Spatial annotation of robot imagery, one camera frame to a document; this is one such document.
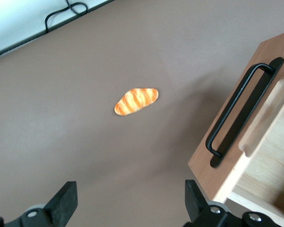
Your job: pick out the light wood drawer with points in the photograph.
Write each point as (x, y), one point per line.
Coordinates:
(269, 146)

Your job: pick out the orange toy bread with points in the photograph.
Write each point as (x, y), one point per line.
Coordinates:
(136, 101)

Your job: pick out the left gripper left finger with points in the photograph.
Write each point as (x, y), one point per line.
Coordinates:
(59, 208)

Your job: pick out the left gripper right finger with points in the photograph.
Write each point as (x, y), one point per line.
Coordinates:
(196, 208)

